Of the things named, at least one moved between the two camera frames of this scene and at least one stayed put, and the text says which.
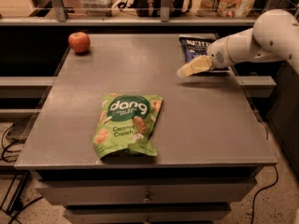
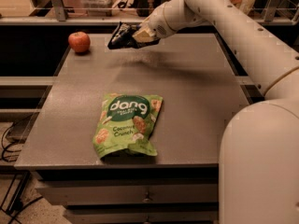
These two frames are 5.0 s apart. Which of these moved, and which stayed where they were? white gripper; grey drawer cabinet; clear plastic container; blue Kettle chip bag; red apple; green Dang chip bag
Moved: white gripper; blue Kettle chip bag
Stayed: grey drawer cabinet; clear plastic container; red apple; green Dang chip bag
